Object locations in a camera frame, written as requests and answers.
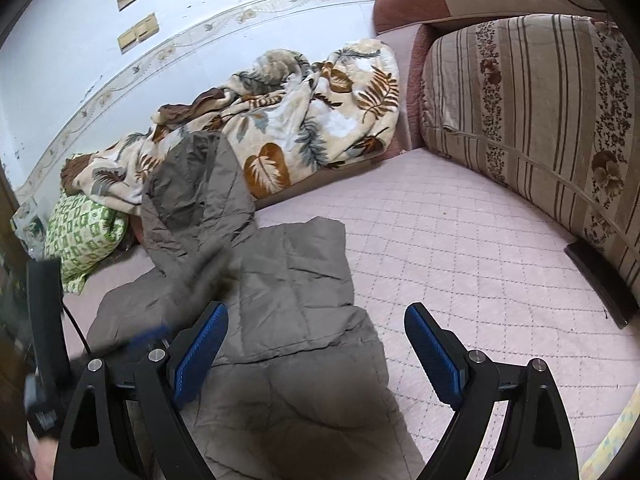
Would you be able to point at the dark wooden board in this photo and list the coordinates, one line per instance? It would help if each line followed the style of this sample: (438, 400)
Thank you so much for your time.
(602, 285)

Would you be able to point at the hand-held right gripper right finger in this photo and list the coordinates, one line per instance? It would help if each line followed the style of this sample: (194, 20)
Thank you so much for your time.
(432, 355)

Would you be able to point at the dark wooden cabinet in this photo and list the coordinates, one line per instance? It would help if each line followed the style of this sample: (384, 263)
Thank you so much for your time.
(12, 285)

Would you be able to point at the large striped floral sofa cushion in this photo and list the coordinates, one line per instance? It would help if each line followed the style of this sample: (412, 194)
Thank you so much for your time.
(540, 120)

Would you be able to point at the white floral pillow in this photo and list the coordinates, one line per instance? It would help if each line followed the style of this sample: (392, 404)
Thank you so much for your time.
(30, 222)

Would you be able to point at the pink quilted cover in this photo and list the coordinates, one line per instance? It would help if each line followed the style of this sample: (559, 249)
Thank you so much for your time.
(460, 260)

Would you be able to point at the person's left forearm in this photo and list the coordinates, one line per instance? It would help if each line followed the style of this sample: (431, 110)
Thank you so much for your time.
(44, 460)

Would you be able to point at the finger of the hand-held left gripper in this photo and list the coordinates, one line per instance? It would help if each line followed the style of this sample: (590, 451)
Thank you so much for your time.
(202, 272)

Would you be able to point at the leaf printed blanket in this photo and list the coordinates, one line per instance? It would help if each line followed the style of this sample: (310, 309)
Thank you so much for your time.
(310, 120)

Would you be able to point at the grey-brown quilted jacket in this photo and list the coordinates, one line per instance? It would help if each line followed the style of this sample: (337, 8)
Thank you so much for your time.
(280, 310)

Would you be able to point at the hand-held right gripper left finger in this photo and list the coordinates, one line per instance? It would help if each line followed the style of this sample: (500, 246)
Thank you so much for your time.
(200, 350)

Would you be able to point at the yellow patterned cloth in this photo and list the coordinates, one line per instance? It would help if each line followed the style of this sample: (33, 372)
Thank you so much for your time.
(607, 450)

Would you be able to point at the green patterned pillow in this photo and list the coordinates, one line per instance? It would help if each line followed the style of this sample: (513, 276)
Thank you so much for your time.
(82, 240)

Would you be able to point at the beige wall switch plate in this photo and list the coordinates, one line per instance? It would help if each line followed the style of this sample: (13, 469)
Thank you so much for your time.
(137, 32)

